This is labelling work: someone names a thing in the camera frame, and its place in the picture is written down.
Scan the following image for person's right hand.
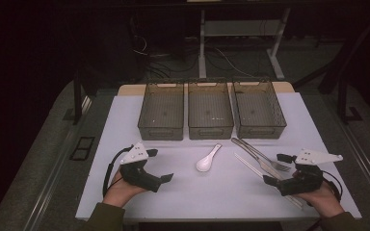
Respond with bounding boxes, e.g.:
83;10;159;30
291;169;346;219

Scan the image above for dark floor cables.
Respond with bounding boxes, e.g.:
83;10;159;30
130;33;200;81

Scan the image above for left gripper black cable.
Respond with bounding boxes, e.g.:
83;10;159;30
102;144;135;197

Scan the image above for black metal stand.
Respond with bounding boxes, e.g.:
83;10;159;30
72;70;93;126
336;75;364;125

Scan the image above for person's left hand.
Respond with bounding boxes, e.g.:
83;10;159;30
102;168;148;209

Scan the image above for white ceramic spoon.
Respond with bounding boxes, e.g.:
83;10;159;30
195;142;223;173

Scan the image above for white table mat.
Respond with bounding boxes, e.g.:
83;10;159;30
75;91;362;222

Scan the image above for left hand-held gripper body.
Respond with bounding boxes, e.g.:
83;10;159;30
119;141;163;193

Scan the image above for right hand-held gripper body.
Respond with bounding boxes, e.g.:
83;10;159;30
277;147;344;197

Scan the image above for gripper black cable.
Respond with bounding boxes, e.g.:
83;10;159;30
306;169;344;231
102;144;135;197

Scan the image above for smoky clear plastic bin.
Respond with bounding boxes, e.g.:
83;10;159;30
187;80;235;141
231;78;288;140
137;81;185;141

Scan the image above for white floor cable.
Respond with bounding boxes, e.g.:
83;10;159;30
211;47;258;79

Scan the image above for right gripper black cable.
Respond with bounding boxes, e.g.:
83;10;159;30
306;169;344;231

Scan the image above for white metal desk frame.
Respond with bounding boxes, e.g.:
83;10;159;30
198;8;292;81

